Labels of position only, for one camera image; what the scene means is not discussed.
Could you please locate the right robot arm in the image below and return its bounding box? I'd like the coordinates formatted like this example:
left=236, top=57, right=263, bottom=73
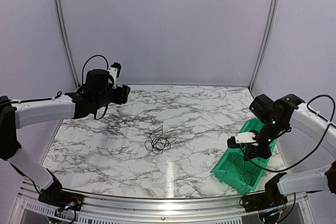
left=242, top=94, right=335, bottom=207

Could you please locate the aluminium frame post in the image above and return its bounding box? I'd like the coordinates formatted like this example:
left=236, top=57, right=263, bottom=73
left=248, top=0, right=279, bottom=92
left=54, top=0, right=80, bottom=88

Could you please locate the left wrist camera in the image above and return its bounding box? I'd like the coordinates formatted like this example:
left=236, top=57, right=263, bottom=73
left=108, top=62, right=122, bottom=89

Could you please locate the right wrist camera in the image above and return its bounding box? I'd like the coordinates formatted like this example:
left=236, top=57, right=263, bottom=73
left=227, top=132, right=258, bottom=148

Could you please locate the front aluminium rail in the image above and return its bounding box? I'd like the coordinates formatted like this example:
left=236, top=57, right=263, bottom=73
left=9, top=179, right=314, bottom=223

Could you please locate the green three-compartment bin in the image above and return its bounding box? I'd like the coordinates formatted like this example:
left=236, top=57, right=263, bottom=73
left=210, top=118, right=278, bottom=193

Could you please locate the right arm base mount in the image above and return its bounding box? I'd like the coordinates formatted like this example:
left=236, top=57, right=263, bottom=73
left=239, top=173, right=288, bottom=212

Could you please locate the left aluminium frame post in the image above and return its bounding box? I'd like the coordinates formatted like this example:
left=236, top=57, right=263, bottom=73
left=54, top=0, right=80, bottom=88

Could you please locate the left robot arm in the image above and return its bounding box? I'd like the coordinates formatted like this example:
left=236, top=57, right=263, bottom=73
left=1, top=62, right=130, bottom=206

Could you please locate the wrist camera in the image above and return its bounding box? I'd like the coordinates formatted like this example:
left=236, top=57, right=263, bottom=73
left=227, top=132, right=258, bottom=148
left=108, top=62, right=122, bottom=89

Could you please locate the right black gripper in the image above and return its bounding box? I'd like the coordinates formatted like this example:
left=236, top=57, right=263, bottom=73
left=244, top=118, right=286, bottom=161

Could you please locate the black cable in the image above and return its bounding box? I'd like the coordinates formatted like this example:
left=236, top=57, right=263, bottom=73
left=234, top=155, right=256, bottom=186
left=144, top=125, right=177, bottom=154

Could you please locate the right aluminium frame post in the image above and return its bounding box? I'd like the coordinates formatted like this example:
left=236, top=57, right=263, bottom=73
left=248, top=0, right=279, bottom=92

